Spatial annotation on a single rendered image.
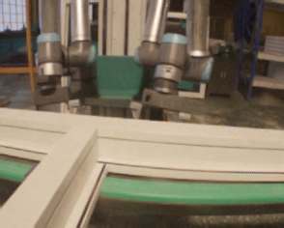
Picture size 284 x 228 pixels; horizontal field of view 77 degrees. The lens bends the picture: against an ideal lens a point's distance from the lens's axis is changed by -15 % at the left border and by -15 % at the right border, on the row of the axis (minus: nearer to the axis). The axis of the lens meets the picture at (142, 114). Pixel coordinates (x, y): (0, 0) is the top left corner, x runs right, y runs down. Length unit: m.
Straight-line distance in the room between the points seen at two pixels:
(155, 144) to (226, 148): 0.12
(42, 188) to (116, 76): 1.13
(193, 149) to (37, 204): 0.24
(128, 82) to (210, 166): 1.01
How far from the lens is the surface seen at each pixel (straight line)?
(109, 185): 0.33
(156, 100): 0.67
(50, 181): 0.24
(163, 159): 0.35
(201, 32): 1.05
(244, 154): 0.37
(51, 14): 1.13
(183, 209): 0.33
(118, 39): 1.36
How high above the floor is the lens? 1.08
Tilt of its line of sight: 22 degrees down
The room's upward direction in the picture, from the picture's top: 2 degrees clockwise
